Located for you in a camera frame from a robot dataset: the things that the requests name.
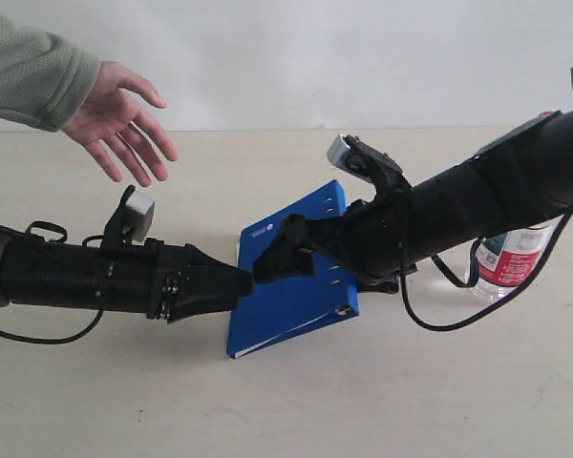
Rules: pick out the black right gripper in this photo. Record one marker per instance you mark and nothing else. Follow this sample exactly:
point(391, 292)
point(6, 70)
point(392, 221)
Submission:
point(365, 241)

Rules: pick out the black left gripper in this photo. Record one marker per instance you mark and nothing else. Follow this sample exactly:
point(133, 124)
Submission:
point(187, 282)

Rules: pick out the blue ring binder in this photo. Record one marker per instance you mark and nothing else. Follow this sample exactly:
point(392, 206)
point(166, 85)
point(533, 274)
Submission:
point(289, 308)

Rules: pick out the clear water bottle red cap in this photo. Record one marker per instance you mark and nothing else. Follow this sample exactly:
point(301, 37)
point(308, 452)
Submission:
point(507, 256)

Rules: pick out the green sleeved forearm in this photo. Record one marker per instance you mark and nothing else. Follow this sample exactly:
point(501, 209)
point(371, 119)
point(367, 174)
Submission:
point(44, 77)

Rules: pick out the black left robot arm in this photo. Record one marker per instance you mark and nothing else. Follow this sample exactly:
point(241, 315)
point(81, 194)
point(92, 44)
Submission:
point(35, 271)

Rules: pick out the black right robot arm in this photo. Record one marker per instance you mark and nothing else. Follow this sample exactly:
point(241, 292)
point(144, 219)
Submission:
point(461, 204)

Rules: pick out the person's open hand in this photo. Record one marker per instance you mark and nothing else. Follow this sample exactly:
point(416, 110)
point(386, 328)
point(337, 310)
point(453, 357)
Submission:
point(111, 125)

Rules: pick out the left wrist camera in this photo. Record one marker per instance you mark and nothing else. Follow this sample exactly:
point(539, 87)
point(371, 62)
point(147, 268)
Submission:
point(130, 221)

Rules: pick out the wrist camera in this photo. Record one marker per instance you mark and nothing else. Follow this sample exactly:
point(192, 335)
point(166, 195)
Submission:
point(357, 158)
point(130, 221)

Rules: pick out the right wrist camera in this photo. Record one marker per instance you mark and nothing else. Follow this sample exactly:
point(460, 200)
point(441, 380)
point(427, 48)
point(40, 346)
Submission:
point(357, 158)

